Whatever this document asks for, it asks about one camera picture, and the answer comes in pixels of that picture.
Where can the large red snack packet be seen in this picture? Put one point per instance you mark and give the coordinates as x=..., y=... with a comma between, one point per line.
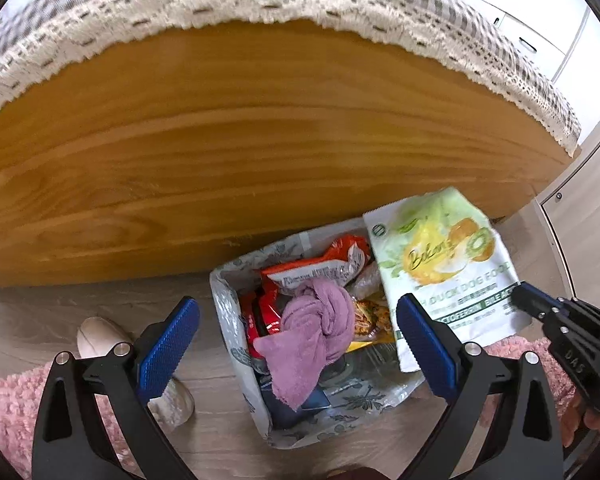
x=330, y=260

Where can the clear bin liner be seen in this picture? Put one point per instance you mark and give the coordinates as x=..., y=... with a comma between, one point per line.
x=225, y=285

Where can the beige slipper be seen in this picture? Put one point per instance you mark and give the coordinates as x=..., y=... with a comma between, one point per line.
x=177, y=405
x=97, y=335

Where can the small red packet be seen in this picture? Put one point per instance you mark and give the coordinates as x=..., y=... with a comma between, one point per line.
x=257, y=320

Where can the purple towel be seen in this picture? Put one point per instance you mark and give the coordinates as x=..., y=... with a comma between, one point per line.
x=310, y=340

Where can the wooden bed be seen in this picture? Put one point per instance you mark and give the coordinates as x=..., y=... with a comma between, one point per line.
x=230, y=160

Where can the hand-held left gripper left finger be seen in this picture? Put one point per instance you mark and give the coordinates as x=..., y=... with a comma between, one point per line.
x=172, y=345

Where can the dark blue carton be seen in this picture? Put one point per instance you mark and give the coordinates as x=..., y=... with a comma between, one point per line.
x=290, y=407

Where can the yellow snack packet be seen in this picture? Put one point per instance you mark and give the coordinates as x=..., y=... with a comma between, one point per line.
x=372, y=322

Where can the white green pouch packet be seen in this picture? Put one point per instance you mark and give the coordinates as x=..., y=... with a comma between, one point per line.
x=445, y=260

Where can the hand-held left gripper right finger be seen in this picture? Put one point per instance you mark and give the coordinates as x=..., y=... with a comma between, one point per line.
x=427, y=347

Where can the person's right hand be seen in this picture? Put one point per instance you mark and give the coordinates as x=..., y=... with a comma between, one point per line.
x=582, y=422

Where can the pink fluffy rug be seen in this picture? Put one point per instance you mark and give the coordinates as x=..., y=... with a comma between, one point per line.
x=5, y=410

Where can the leaf-print trash bin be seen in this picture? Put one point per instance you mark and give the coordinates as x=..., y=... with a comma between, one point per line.
x=240, y=355

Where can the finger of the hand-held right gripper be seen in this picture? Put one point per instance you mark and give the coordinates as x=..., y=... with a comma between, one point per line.
x=542, y=299
x=530, y=312

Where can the white wardrobe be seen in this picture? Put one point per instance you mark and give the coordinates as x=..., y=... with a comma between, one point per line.
x=530, y=15

